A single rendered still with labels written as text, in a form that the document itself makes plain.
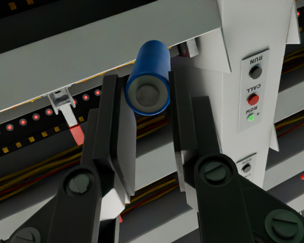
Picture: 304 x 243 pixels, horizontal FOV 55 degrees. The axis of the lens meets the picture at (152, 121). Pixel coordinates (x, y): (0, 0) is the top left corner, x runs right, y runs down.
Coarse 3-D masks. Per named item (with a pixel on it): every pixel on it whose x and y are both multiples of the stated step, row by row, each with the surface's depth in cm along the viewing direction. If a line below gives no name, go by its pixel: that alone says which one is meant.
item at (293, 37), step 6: (294, 0) 33; (300, 0) 42; (294, 6) 33; (300, 6) 42; (294, 12) 33; (300, 12) 57; (294, 18) 34; (300, 18) 57; (294, 24) 34; (300, 24) 57; (288, 30) 35; (294, 30) 34; (300, 30) 57; (288, 36) 35; (294, 36) 35; (288, 42) 36; (294, 42) 35; (300, 42) 34
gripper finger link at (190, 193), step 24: (168, 72) 11; (192, 120) 9; (192, 144) 9; (216, 144) 9; (192, 168) 9; (192, 192) 9; (264, 192) 8; (264, 216) 8; (288, 216) 7; (264, 240) 7; (288, 240) 7
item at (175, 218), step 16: (176, 176) 71; (144, 192) 64; (160, 192) 63; (176, 192) 66; (128, 208) 62; (144, 208) 64; (160, 208) 62; (176, 208) 60; (192, 208) 54; (128, 224) 61; (144, 224) 59; (160, 224) 53; (176, 224) 53; (192, 224) 55; (128, 240) 56; (144, 240) 52; (160, 240) 53
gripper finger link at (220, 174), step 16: (208, 160) 9; (224, 160) 8; (208, 176) 8; (224, 176) 8; (208, 192) 8; (224, 192) 8; (240, 192) 8; (208, 208) 7; (224, 208) 7; (240, 208) 7; (208, 224) 7; (224, 224) 7; (240, 224) 7; (208, 240) 7; (224, 240) 7; (240, 240) 7
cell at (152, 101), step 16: (144, 48) 15; (160, 48) 15; (144, 64) 12; (160, 64) 12; (128, 80) 11; (144, 80) 11; (160, 80) 11; (128, 96) 11; (144, 96) 11; (160, 96) 11; (144, 112) 12
